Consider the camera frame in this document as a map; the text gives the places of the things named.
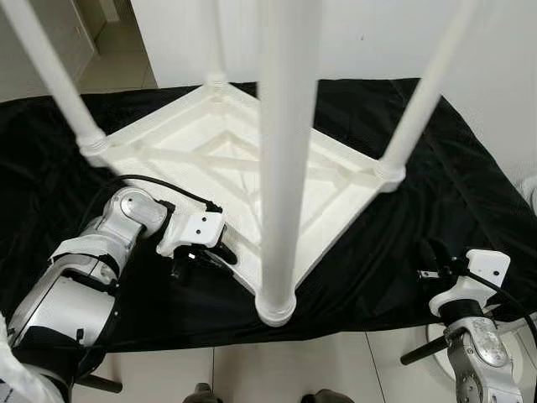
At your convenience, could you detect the white plastic table top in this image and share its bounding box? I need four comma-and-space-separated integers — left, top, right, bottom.
80, 80, 408, 324

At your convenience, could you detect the black cloth table cover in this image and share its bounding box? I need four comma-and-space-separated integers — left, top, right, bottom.
0, 78, 537, 349

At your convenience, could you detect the black metal table leg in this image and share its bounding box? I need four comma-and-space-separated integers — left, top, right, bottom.
80, 374, 123, 394
401, 336, 450, 366

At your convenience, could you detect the grey left robot foot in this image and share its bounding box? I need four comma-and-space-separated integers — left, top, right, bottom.
185, 384, 221, 403

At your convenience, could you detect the grey robot foot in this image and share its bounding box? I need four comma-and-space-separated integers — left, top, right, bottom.
302, 389, 345, 403
185, 384, 221, 403

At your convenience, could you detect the grey right robot foot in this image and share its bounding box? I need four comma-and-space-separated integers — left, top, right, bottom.
302, 389, 345, 403

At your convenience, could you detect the white crumpled plastic wrap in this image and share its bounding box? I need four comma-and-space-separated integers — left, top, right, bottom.
0, 319, 43, 403

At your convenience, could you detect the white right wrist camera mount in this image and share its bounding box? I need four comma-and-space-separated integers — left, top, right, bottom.
428, 249, 511, 318

